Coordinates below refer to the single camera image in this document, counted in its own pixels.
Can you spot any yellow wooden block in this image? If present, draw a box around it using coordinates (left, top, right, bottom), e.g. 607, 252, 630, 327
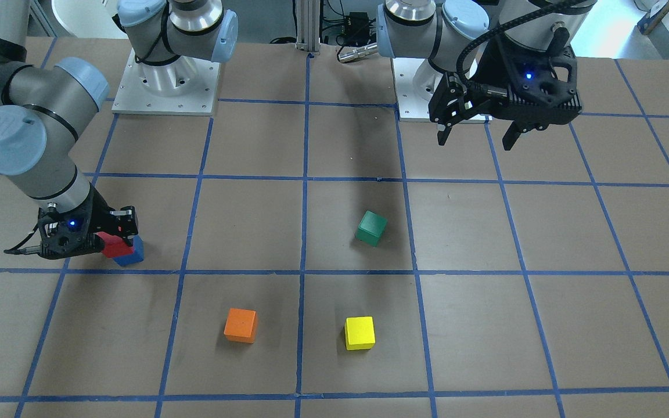
343, 316, 375, 350

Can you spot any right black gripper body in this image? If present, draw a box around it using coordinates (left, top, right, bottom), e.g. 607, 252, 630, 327
93, 194, 139, 240

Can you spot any orange wooden block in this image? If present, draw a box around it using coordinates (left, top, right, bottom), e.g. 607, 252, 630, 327
223, 308, 258, 344

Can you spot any silver metal cylinder tool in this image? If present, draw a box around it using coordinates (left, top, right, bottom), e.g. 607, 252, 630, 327
337, 42, 379, 64

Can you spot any blue wooden block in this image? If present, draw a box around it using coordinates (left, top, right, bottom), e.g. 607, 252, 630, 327
112, 235, 144, 267

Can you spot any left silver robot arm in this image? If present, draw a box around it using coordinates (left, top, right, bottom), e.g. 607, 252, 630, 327
375, 1, 595, 151

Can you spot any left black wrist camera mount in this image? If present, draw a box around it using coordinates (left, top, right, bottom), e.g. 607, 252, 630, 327
471, 34, 583, 126

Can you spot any aluminium frame post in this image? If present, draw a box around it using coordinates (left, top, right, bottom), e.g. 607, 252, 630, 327
293, 0, 322, 56

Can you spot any black power adapter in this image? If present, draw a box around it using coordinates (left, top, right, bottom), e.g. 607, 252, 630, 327
343, 12, 371, 46

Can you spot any red wooden block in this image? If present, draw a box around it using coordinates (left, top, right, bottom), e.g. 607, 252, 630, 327
96, 231, 134, 258

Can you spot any green wooden block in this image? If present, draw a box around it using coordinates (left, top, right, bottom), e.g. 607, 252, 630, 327
355, 211, 388, 248

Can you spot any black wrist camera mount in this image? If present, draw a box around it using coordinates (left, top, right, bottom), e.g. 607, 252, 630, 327
471, 34, 583, 126
3, 199, 111, 260

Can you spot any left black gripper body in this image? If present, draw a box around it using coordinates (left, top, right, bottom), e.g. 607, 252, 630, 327
429, 73, 492, 131

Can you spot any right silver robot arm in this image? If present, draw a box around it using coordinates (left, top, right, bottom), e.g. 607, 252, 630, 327
0, 1, 239, 258

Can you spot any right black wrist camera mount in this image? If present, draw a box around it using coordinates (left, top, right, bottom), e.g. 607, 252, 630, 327
3, 199, 111, 260

